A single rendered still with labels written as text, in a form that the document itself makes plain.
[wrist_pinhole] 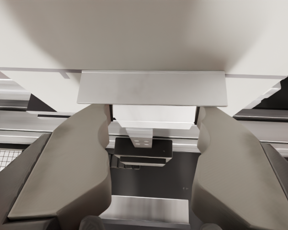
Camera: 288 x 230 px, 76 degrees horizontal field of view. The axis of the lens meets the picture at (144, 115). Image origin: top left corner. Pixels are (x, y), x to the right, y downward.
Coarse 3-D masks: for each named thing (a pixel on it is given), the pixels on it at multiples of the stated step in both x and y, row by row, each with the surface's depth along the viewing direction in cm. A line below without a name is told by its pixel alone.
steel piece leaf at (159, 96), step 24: (96, 72) 11; (120, 72) 11; (144, 72) 11; (168, 72) 11; (192, 72) 11; (216, 72) 11; (96, 96) 11; (120, 96) 11; (144, 96) 10; (168, 96) 10; (192, 96) 10; (216, 96) 10; (144, 120) 20; (168, 120) 20; (192, 120) 19
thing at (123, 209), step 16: (112, 208) 18; (128, 208) 18; (144, 208) 18; (160, 208) 18; (176, 208) 18; (112, 224) 17; (128, 224) 17; (144, 224) 17; (160, 224) 17; (176, 224) 17
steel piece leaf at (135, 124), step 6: (120, 120) 21; (126, 126) 23; (132, 126) 23; (138, 126) 23; (144, 126) 23; (150, 126) 23; (156, 126) 22; (162, 126) 22; (168, 126) 22; (174, 126) 22; (180, 126) 22; (186, 126) 22
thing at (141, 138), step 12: (132, 132) 25; (144, 132) 25; (120, 144) 38; (132, 144) 38; (144, 144) 33; (156, 144) 38; (168, 144) 38; (120, 156) 38; (132, 156) 38; (144, 156) 37; (156, 156) 37; (168, 156) 37
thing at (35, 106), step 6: (30, 96) 21; (30, 102) 20; (36, 102) 20; (42, 102) 20; (30, 108) 20; (36, 108) 20; (42, 108) 20; (48, 108) 20; (42, 114) 21; (48, 114) 21; (54, 114) 21; (60, 114) 20; (66, 114) 20; (72, 114) 20; (114, 120) 22
